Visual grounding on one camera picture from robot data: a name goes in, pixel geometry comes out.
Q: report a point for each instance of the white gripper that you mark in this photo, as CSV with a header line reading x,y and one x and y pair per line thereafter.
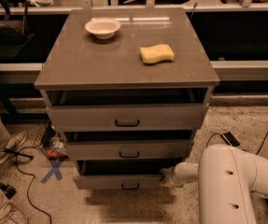
x,y
177,174

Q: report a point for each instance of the grey drawer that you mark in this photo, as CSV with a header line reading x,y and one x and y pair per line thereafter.
x,y
122,174
100,118
123,150

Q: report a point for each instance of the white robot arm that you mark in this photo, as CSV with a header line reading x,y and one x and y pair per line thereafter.
x,y
226,178

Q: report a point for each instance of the grey drawer cabinet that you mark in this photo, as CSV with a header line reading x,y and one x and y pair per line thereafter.
x,y
84,70

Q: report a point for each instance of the black power adapter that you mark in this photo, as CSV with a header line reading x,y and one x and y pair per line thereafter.
x,y
230,139

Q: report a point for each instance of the blue tape cross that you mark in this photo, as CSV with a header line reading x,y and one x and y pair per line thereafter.
x,y
54,170

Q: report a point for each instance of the yellow sponge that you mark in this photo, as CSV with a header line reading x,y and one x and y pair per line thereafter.
x,y
156,54

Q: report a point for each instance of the white sneaker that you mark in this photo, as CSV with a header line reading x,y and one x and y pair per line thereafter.
x,y
11,142

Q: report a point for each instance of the black device on floor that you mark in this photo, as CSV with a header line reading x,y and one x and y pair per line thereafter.
x,y
8,190

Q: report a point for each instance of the white bowl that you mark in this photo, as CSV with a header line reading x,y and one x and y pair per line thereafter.
x,y
102,28

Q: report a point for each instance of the mesh sneaker bottom left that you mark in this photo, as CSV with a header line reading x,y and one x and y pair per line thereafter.
x,y
14,216

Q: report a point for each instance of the black chair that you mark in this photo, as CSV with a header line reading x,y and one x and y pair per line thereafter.
x,y
14,33

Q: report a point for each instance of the wire basket with items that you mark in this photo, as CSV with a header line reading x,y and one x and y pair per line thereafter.
x,y
50,143

